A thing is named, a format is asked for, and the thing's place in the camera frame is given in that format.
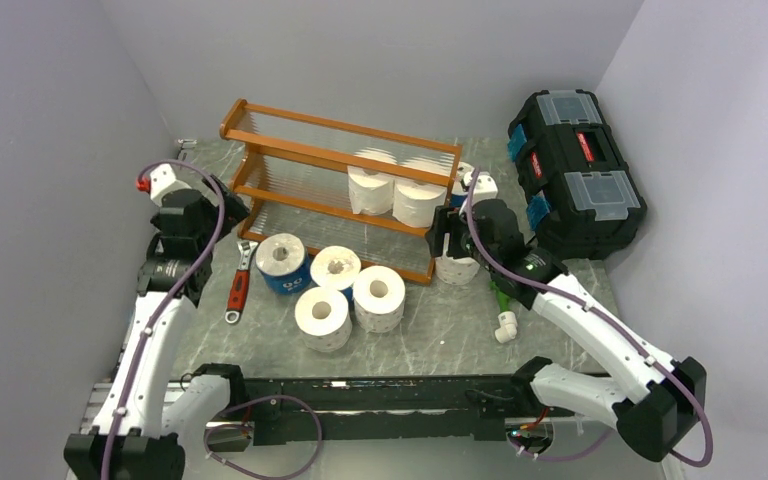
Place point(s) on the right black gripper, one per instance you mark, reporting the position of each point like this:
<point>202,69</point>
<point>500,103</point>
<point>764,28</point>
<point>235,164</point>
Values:
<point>447,219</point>

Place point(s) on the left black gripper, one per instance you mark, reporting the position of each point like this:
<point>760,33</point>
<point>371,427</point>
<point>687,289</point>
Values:
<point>236,212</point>

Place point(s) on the white roll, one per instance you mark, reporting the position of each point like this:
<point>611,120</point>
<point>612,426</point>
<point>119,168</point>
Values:
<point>322,315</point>
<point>370,192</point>
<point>379,299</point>
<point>457,272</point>

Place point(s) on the blue roll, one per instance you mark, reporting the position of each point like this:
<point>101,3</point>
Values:
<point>336,267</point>
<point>284,263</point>
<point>459,190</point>

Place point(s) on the white roll sideways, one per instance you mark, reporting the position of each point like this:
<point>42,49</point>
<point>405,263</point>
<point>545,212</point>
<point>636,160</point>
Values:
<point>414,202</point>

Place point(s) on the orange wooden two-tier shelf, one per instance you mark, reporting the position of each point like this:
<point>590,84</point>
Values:
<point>294,170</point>

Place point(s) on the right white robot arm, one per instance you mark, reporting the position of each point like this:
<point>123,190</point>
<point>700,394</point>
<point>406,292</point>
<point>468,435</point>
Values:
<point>646,396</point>

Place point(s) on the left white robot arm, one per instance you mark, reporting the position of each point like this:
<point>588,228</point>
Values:
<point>132,437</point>

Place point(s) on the green and white pipe fitting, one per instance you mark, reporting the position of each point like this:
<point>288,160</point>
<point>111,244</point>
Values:
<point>508,324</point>

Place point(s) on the black plastic toolbox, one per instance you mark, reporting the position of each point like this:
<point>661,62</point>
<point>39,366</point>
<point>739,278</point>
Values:
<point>582,201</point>

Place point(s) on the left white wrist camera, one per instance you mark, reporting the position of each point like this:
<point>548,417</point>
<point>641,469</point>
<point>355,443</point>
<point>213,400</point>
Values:
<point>159,182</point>

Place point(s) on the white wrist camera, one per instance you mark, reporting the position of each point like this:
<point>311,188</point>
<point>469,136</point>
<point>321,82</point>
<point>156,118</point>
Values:
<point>159,182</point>
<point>482,185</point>

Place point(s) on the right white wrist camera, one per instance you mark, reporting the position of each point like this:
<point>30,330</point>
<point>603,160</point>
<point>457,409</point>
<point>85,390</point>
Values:
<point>482,185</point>

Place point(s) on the red handled tool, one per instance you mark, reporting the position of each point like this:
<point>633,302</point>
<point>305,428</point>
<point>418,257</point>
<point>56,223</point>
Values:
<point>240,285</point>

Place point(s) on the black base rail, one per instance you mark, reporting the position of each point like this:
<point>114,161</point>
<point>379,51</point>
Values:
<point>277,411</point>

